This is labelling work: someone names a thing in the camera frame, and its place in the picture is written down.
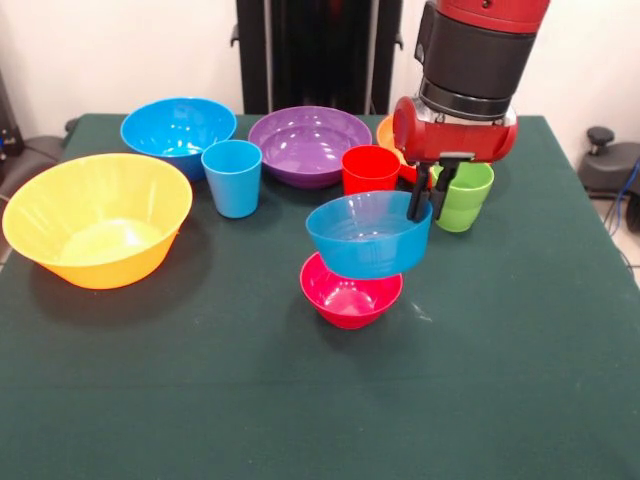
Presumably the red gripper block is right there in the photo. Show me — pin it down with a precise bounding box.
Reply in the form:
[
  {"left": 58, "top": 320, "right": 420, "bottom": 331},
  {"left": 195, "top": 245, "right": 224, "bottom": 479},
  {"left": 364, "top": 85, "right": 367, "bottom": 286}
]
[{"left": 392, "top": 95, "right": 520, "bottom": 223}]

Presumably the green cup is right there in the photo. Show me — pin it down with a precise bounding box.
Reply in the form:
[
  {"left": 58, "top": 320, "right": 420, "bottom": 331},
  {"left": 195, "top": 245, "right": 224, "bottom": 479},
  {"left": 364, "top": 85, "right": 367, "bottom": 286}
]
[{"left": 430, "top": 162, "right": 496, "bottom": 234}]

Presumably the small blue bowl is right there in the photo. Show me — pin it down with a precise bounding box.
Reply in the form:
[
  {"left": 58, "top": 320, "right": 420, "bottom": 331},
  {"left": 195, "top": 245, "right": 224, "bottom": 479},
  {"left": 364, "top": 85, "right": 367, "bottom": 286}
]
[{"left": 305, "top": 190, "right": 434, "bottom": 280}]

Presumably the pink bowl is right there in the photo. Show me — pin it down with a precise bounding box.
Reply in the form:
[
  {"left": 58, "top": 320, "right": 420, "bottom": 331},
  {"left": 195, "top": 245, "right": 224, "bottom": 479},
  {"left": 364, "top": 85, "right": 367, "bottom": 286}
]
[{"left": 299, "top": 252, "right": 404, "bottom": 331}]

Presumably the red cup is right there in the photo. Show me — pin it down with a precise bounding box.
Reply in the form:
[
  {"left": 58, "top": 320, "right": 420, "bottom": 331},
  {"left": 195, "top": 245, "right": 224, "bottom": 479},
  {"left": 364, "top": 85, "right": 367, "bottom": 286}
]
[{"left": 341, "top": 144, "right": 402, "bottom": 197}]

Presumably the orange bowl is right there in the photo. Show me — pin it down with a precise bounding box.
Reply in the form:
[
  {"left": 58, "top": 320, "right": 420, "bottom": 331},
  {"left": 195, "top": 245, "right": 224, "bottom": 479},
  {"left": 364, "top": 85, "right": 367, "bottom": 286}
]
[{"left": 375, "top": 114, "right": 434, "bottom": 190}]

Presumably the purple bowl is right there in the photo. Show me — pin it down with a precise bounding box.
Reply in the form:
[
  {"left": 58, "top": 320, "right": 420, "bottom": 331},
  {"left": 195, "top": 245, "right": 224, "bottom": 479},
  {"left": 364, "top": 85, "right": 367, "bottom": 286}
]
[{"left": 247, "top": 105, "right": 374, "bottom": 190}]

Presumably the blue cup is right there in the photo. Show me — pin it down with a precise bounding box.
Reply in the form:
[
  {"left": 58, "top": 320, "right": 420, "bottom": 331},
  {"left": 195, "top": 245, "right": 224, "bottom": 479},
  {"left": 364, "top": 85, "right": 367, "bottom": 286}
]
[{"left": 200, "top": 139, "right": 264, "bottom": 219}]

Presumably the dark green tablecloth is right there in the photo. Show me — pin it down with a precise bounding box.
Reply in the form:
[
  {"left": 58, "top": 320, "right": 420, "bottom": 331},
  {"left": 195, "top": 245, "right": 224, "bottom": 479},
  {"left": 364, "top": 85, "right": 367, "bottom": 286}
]
[{"left": 0, "top": 113, "right": 640, "bottom": 480}]

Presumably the large blue bowl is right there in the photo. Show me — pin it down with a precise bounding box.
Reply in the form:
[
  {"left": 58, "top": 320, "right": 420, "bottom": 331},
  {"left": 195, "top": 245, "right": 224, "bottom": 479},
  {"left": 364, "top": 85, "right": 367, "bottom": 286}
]
[{"left": 119, "top": 96, "right": 239, "bottom": 182}]

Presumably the large yellow bowl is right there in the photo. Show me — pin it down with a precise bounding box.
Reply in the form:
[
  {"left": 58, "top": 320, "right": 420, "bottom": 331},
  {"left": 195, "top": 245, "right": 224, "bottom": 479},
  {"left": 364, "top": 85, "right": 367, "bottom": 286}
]
[{"left": 1, "top": 152, "right": 194, "bottom": 291}]

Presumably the black equipment rack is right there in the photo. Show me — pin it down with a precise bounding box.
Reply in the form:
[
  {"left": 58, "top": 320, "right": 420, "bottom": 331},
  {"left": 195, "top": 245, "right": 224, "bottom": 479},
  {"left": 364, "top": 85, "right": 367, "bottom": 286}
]
[{"left": 0, "top": 69, "right": 24, "bottom": 166}]

